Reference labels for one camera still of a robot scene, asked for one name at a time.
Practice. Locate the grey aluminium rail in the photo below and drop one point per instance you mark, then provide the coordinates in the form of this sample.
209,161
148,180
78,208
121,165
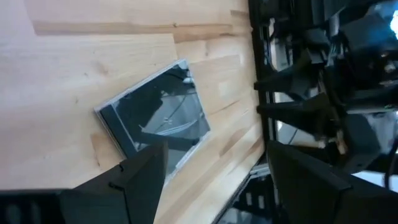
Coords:
259,171

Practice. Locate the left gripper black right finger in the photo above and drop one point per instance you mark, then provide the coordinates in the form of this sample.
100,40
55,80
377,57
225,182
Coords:
311,196

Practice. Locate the clear CD jewel case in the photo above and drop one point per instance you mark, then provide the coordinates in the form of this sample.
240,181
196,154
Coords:
155,109

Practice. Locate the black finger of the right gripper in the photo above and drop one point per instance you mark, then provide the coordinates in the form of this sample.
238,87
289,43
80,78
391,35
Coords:
304,116
295,81

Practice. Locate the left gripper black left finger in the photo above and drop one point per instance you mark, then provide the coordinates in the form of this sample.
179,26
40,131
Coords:
136,193

